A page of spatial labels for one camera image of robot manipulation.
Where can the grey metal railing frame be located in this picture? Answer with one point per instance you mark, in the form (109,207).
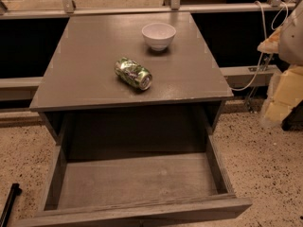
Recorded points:
(126,7)

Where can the grey wooden cabinet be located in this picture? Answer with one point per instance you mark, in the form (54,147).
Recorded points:
(125,86)

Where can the white ceramic bowl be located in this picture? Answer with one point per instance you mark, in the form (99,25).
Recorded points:
(158,36)

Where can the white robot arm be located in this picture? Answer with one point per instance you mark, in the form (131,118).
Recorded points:
(290,47)

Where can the black bar on floor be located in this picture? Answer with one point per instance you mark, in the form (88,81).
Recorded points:
(15,191)

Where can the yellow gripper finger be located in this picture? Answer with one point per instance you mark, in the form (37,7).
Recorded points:
(271,44)
(285,92)

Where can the open grey top drawer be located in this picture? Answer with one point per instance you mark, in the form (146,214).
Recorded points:
(102,181)

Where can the crushed green soda can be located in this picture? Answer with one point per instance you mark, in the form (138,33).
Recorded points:
(133,74)

